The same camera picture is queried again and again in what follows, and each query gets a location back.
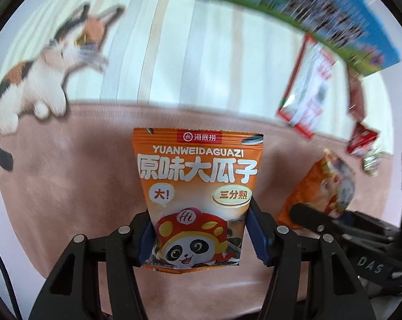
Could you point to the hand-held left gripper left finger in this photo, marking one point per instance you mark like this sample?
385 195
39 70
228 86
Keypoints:
144 240

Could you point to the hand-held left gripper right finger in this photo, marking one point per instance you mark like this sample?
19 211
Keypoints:
258 240

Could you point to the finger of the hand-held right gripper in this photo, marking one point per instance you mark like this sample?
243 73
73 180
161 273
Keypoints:
307 215

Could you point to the orange panda snack packet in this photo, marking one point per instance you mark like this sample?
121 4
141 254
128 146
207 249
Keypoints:
194 180
307 190

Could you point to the small green white snack packet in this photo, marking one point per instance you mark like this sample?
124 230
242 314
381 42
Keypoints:
371 161

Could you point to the red triangular snack packet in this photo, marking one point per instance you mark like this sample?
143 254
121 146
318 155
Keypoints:
361 140

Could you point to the dark red snack packet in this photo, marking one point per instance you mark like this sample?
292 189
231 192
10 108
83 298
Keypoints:
356 96

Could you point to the white and red snack packet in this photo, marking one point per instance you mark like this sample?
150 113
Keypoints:
307 86

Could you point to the cardboard box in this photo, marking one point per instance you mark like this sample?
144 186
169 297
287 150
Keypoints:
321 13

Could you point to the cat print blanket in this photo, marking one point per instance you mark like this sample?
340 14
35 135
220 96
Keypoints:
87 173

